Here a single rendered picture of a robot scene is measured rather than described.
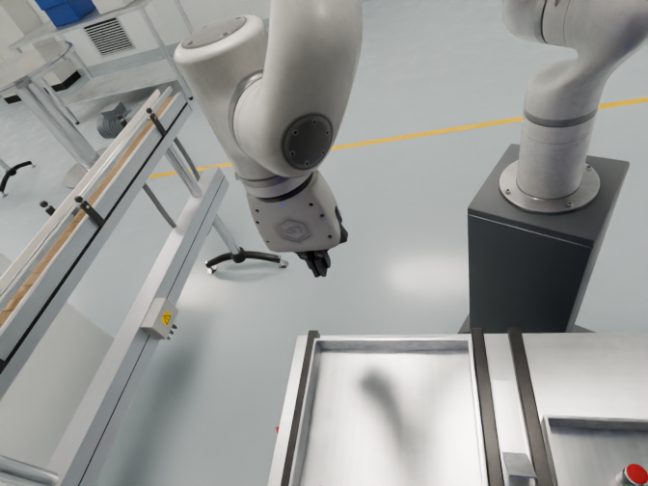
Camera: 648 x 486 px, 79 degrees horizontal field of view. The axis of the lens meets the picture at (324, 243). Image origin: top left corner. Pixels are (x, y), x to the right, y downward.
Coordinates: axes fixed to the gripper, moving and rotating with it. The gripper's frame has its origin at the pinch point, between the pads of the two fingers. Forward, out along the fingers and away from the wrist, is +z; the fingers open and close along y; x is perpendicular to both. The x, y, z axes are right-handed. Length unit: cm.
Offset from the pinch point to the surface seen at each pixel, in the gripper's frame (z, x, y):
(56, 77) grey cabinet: 92, 438, -478
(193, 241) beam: 61, 66, -84
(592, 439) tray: 22.1, -15.2, 33.8
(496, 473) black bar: 20.3, -20.7, 21.3
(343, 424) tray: 22.1, -15.3, 0.0
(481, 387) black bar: 20.3, -9.4, 20.8
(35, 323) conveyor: 22, 4, -82
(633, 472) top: 17.6, -20.0, 35.8
